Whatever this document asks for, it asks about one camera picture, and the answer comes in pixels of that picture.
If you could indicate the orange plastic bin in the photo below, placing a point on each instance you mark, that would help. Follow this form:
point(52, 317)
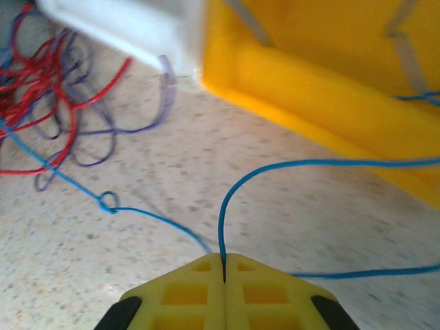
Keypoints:
point(309, 86)

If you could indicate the white plastic bin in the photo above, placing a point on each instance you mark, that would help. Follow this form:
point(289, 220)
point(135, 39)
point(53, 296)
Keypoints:
point(137, 20)

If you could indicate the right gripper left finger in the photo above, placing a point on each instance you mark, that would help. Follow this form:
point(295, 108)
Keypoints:
point(192, 295)

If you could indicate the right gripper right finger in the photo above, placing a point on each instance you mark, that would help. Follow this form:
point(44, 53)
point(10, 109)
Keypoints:
point(268, 295)

